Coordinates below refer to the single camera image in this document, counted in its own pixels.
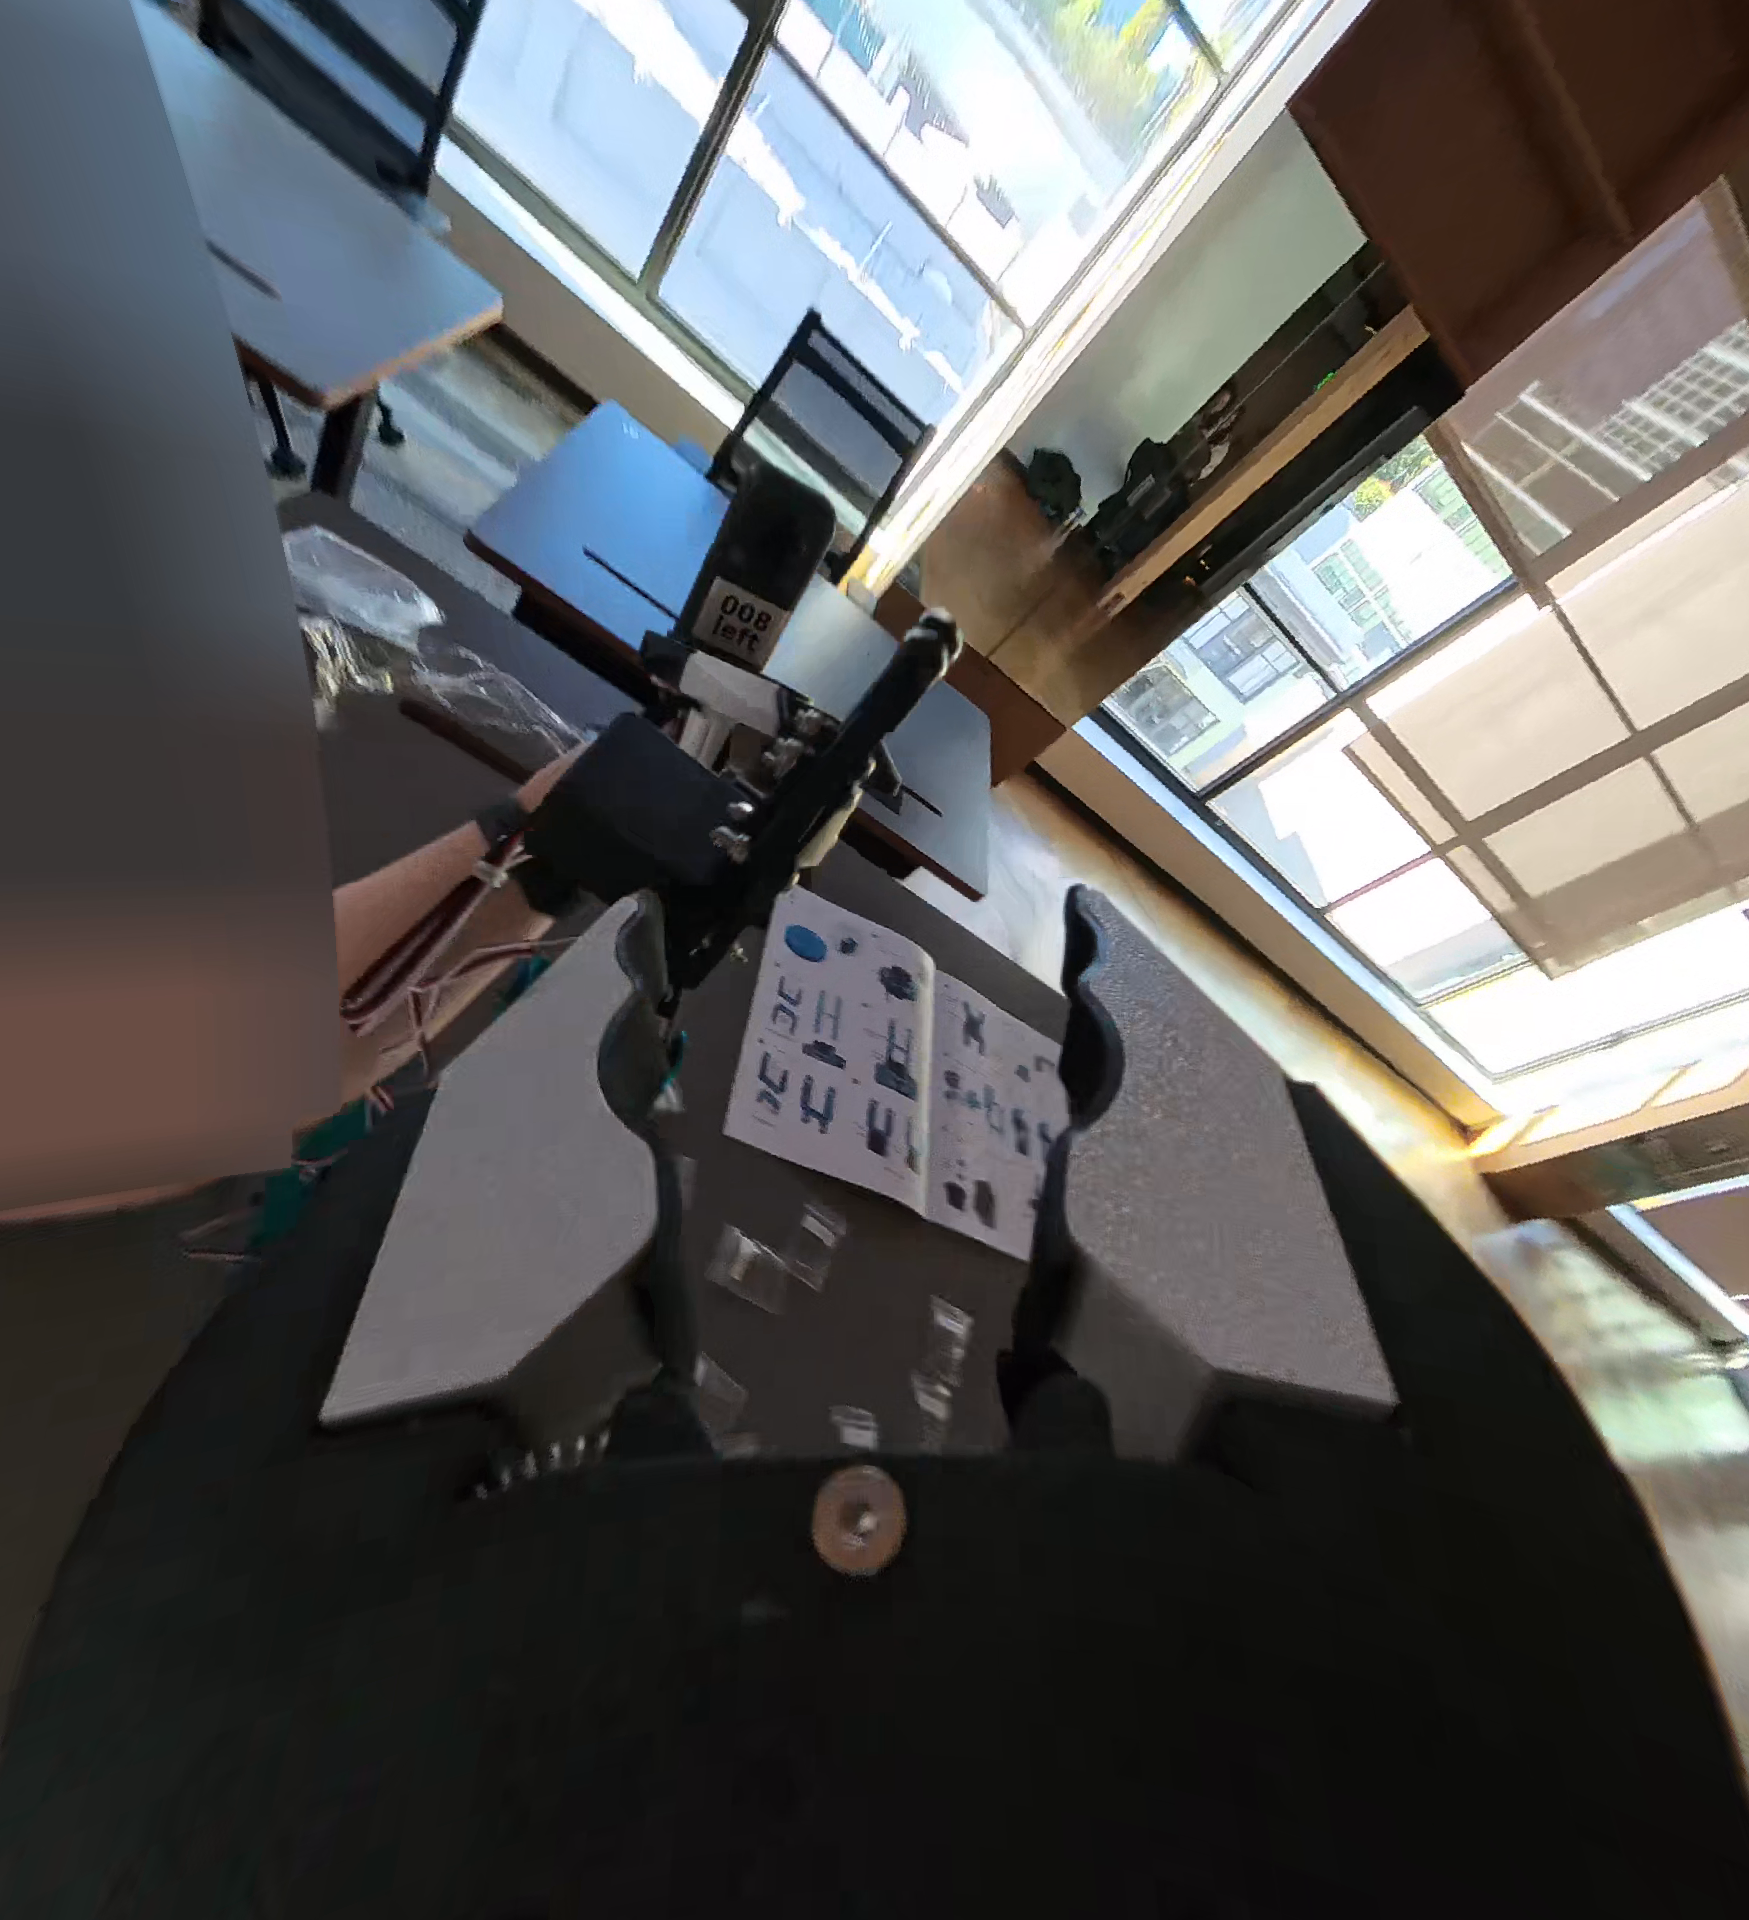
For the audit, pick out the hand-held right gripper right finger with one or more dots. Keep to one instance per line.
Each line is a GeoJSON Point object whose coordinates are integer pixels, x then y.
{"type": "Point", "coordinates": [1204, 1229]}

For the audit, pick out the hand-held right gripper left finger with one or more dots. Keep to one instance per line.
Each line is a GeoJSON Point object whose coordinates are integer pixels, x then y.
{"type": "Point", "coordinates": [514, 1200]}

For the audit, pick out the blue and black toy robot arm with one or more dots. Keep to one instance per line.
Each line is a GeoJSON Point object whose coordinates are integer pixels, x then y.
{"type": "Point", "coordinates": [619, 811]}

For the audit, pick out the grey desk with slot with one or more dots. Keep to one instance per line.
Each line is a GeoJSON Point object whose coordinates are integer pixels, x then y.
{"type": "Point", "coordinates": [589, 511]}
{"type": "Point", "coordinates": [319, 255]}

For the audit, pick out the dark desk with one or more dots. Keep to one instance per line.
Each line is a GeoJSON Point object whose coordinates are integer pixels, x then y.
{"type": "Point", "coordinates": [881, 1276]}

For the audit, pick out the person's left hand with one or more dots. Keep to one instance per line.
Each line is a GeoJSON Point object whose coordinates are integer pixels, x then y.
{"type": "Point", "coordinates": [545, 780]}

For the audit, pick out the black office chair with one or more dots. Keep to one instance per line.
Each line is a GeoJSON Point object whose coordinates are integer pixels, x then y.
{"type": "Point", "coordinates": [844, 406]}
{"type": "Point", "coordinates": [364, 92]}

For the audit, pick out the small clear plastic bag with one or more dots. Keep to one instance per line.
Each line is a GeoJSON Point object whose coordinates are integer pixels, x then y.
{"type": "Point", "coordinates": [942, 1359]}
{"type": "Point", "coordinates": [745, 1268]}
{"type": "Point", "coordinates": [818, 1245]}

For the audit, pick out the dark green bag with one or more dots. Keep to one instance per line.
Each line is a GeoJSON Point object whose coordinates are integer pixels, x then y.
{"type": "Point", "coordinates": [1054, 488]}

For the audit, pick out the open instruction booklet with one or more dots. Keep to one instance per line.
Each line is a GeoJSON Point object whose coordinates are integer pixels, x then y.
{"type": "Point", "coordinates": [844, 1051]}

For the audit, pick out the crumpled clear plastic wrap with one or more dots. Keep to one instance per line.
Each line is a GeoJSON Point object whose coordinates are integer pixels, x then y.
{"type": "Point", "coordinates": [364, 602]}

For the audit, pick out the beige roller window blind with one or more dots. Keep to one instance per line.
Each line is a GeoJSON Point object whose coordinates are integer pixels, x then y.
{"type": "Point", "coordinates": [1638, 675]}

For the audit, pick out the wooden shelf cabinet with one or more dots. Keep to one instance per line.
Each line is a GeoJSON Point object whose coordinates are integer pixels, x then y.
{"type": "Point", "coordinates": [1489, 150]}

